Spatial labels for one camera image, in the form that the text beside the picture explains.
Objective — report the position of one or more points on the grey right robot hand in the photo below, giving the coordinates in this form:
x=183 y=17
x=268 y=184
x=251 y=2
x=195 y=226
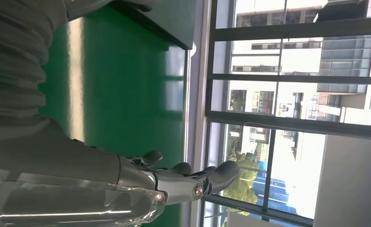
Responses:
x=63 y=175

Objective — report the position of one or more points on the green conveyor belt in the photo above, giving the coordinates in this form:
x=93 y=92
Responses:
x=126 y=94

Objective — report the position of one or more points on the aluminium conveyor rail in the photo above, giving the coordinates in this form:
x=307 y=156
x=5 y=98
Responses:
x=186 y=109

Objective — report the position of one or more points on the dark window frame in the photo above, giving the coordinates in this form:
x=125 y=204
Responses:
x=298 y=29

